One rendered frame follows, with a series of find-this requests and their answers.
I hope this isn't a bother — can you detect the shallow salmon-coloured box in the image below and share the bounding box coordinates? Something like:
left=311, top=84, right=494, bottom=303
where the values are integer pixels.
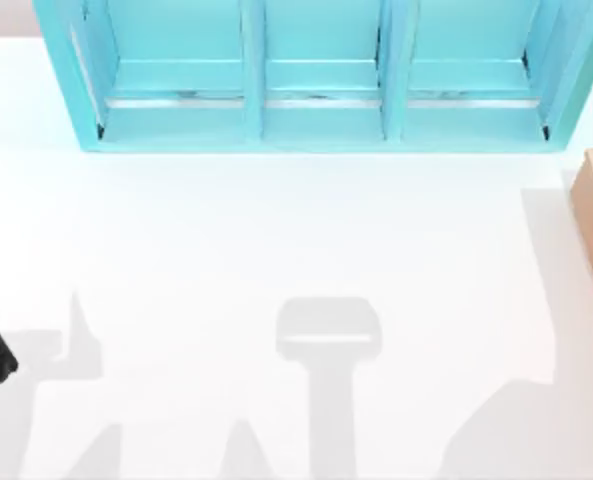
left=569, top=148, right=593, bottom=327

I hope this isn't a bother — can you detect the light blue rack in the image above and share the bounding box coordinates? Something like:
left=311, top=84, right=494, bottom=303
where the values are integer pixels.
left=31, top=0, right=593, bottom=154

